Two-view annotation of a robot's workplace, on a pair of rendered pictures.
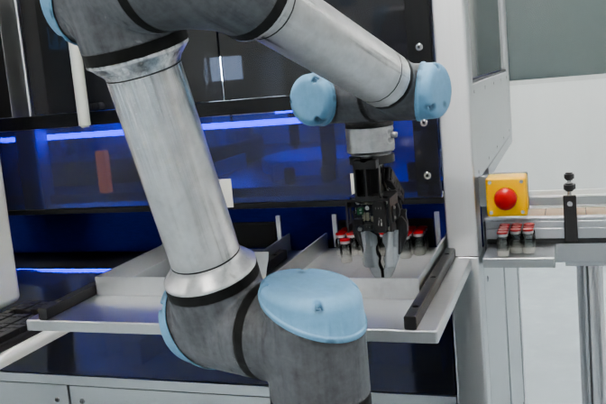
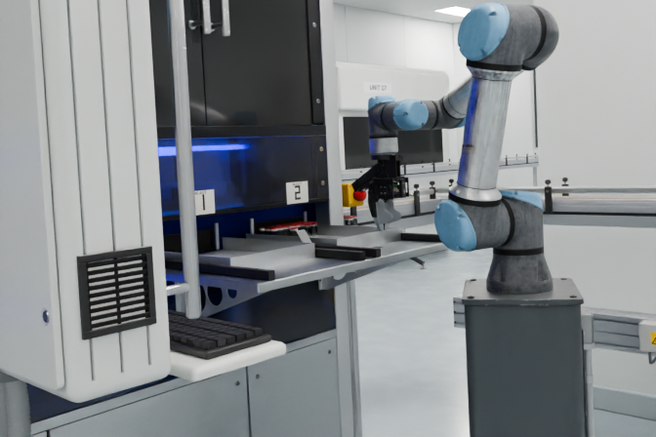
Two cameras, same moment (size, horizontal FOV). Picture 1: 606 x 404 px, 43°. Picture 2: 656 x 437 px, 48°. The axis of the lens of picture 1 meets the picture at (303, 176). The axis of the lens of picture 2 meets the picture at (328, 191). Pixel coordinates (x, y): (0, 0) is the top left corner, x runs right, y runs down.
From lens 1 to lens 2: 1.85 m
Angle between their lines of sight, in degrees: 67
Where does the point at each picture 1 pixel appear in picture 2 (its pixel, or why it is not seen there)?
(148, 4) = (549, 46)
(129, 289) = (256, 264)
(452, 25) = (332, 90)
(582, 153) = not seen: outside the picture
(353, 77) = not seen: hidden behind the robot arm
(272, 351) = (530, 219)
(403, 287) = (394, 233)
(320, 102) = (425, 115)
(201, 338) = (493, 224)
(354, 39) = not seen: hidden behind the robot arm
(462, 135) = (337, 157)
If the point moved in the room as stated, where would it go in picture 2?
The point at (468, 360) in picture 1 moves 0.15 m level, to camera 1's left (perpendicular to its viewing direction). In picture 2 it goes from (341, 301) to (321, 312)
